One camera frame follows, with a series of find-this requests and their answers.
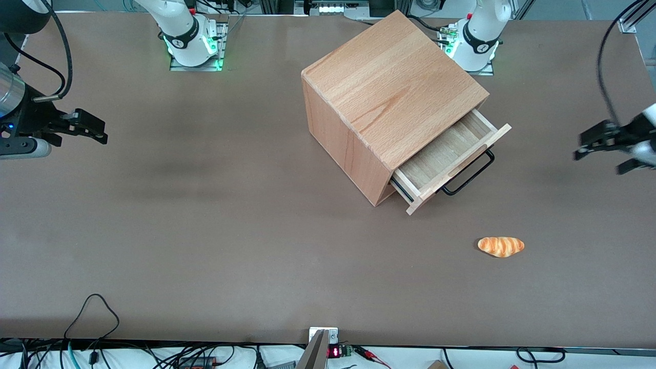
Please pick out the aluminium camera mount bar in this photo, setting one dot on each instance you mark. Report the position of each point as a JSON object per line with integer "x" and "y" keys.
{"x": 316, "y": 351}

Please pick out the orange toy bread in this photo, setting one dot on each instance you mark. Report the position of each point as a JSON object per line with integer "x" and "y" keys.
{"x": 501, "y": 246}

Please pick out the white power strip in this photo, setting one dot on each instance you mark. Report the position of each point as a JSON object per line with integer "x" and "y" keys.
{"x": 338, "y": 7}

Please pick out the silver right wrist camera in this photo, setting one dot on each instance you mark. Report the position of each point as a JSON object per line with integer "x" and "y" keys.
{"x": 28, "y": 148}

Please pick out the orange and black device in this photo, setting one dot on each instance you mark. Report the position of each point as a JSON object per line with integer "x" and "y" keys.
{"x": 197, "y": 363}

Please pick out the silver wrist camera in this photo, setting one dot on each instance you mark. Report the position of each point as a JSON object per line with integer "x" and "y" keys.
{"x": 28, "y": 148}
{"x": 646, "y": 155}

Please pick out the red digit display module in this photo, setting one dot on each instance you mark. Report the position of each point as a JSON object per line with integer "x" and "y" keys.
{"x": 335, "y": 351}

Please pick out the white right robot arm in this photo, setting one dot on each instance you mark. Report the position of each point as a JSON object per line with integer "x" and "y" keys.
{"x": 182, "y": 31}

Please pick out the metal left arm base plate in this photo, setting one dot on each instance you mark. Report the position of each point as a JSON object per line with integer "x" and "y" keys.
{"x": 488, "y": 69}

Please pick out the aluminium frame profile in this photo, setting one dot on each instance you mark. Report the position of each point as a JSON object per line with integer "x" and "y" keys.
{"x": 628, "y": 25}

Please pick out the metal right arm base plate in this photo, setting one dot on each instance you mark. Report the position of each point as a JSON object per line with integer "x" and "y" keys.
{"x": 177, "y": 65}

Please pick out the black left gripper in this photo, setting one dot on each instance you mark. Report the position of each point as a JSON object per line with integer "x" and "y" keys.
{"x": 626, "y": 137}

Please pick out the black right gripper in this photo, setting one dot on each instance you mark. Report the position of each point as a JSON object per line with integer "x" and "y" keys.
{"x": 37, "y": 119}

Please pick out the wooden drawer cabinet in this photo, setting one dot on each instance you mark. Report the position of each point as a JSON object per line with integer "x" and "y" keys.
{"x": 389, "y": 87}

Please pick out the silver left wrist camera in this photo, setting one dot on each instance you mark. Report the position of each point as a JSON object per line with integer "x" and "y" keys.
{"x": 646, "y": 155}

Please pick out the red and black clip leads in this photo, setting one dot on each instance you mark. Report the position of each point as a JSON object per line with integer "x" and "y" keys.
{"x": 370, "y": 354}

